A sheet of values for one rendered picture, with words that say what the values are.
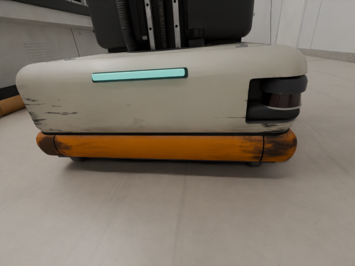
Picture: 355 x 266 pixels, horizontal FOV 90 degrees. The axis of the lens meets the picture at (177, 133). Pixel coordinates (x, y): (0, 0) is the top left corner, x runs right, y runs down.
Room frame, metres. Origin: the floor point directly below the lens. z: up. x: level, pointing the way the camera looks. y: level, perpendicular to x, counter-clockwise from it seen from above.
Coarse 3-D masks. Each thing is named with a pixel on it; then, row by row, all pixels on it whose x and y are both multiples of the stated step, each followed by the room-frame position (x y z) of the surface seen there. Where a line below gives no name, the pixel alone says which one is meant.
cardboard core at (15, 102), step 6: (18, 96) 1.11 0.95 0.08; (0, 102) 1.00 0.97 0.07; (6, 102) 1.02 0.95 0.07; (12, 102) 1.04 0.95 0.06; (18, 102) 1.07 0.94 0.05; (0, 108) 0.97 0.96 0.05; (6, 108) 0.99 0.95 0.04; (12, 108) 1.03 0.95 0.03; (18, 108) 1.07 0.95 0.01; (0, 114) 0.99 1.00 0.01; (6, 114) 1.00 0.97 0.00
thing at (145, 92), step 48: (192, 48) 0.54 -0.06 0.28; (240, 48) 0.36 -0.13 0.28; (288, 48) 0.33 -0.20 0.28; (48, 96) 0.39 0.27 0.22; (96, 96) 0.37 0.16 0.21; (144, 96) 0.35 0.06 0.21; (192, 96) 0.33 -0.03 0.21; (240, 96) 0.31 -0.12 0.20; (288, 96) 0.30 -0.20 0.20; (48, 144) 0.39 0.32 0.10; (96, 144) 0.37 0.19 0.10; (144, 144) 0.35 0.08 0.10; (192, 144) 0.33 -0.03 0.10; (240, 144) 0.31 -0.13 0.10; (288, 144) 0.29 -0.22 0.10
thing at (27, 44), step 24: (72, 0) 2.49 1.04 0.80; (0, 24) 1.53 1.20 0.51; (24, 24) 1.74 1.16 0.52; (0, 48) 1.45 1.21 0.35; (24, 48) 1.65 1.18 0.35; (48, 48) 1.89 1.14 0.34; (72, 48) 2.23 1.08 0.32; (96, 48) 2.72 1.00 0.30; (0, 72) 1.37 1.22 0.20; (0, 96) 1.32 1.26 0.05
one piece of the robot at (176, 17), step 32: (96, 0) 0.72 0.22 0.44; (128, 0) 0.65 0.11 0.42; (160, 0) 0.61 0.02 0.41; (192, 0) 0.66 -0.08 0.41; (224, 0) 0.64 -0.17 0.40; (96, 32) 0.72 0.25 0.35; (128, 32) 0.63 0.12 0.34; (160, 32) 0.64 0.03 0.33; (192, 32) 0.64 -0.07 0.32; (224, 32) 0.64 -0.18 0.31
